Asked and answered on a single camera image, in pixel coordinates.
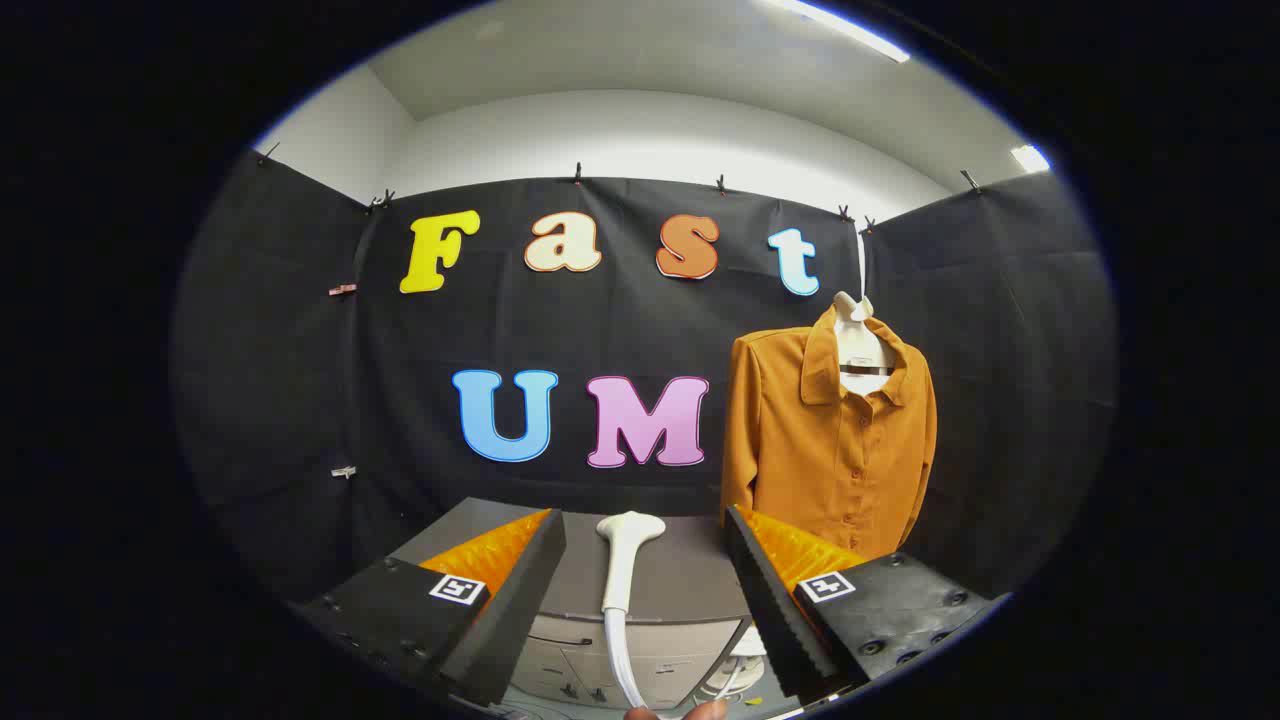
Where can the silver side clip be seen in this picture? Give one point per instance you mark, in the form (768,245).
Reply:
(343,470)

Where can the orange button-up shirt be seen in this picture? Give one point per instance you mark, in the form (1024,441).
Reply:
(800,450)

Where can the grey cabinet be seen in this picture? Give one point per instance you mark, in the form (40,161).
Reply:
(680,570)

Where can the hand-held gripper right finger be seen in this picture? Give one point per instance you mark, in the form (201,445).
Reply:
(775,610)

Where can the row of black backdrop clips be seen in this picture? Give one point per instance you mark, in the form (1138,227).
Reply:
(577,174)

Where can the white garment steamer head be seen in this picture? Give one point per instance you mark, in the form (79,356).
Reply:
(625,560)

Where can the small ceiling light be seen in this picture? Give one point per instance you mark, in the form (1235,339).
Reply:
(1030,157)

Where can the white clothes hanger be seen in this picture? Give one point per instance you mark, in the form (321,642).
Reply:
(855,345)

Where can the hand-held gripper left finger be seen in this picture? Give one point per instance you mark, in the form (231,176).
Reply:
(520,610)

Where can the white round device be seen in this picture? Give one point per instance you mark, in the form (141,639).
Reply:
(742,645)

